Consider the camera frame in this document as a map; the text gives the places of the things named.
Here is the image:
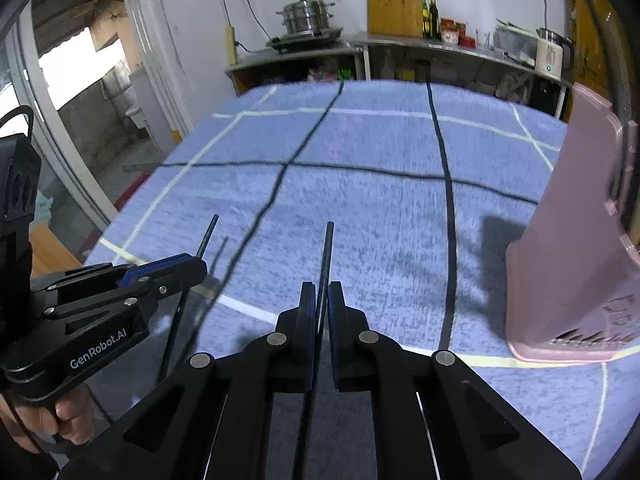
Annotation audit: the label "person's left hand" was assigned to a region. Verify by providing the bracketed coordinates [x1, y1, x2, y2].
[0, 385, 101, 453]

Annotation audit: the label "low steel counter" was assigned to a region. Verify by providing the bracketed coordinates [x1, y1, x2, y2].
[224, 42, 363, 96]

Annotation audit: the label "yellow wooden door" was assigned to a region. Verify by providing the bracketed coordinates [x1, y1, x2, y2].
[562, 0, 621, 91]

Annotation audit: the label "pink plastic utensil holder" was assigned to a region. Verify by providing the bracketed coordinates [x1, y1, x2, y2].
[504, 82, 640, 365]

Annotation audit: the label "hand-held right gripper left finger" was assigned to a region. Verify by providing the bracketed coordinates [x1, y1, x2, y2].
[57, 281, 317, 480]

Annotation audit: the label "stainless steel steamer pot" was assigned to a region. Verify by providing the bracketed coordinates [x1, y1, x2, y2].
[276, 0, 335, 36]

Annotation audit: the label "white outdoor sink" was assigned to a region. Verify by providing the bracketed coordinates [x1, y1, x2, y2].
[125, 102, 151, 128]

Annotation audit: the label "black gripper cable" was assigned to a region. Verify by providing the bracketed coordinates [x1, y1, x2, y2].
[0, 106, 35, 138]

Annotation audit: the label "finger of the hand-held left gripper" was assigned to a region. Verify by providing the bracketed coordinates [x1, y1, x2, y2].
[32, 256, 209, 294]
[45, 273, 207, 322]

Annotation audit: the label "induction cooker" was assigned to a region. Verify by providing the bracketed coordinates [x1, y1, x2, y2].
[265, 26, 345, 52]

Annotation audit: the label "wooden stool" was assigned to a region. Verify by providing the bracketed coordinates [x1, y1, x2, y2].
[30, 222, 83, 278]

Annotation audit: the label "long steel counter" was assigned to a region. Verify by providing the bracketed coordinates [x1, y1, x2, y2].
[347, 34, 573, 121]

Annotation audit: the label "sliding glass door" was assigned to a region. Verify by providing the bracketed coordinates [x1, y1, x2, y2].
[0, 5, 118, 261]

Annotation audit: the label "white electric kettle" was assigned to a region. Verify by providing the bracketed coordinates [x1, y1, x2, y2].
[535, 27, 576, 80]

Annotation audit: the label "black chopstick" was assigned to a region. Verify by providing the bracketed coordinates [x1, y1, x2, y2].
[290, 221, 335, 480]
[155, 214, 220, 386]

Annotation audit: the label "blue checked towel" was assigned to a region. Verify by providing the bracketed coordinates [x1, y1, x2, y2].
[82, 81, 636, 480]

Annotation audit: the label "black wall cable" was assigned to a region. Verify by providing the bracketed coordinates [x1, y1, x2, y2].
[212, 0, 273, 53]

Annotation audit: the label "grey tray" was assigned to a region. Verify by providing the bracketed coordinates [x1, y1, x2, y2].
[492, 22, 538, 66]

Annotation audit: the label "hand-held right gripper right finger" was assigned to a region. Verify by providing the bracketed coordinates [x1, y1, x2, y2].
[327, 281, 583, 480]

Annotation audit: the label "wooden cutting board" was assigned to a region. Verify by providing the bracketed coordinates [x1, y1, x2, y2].
[366, 0, 424, 37]

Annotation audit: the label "red-lidded jars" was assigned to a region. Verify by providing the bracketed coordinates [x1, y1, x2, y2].
[440, 17, 468, 45]

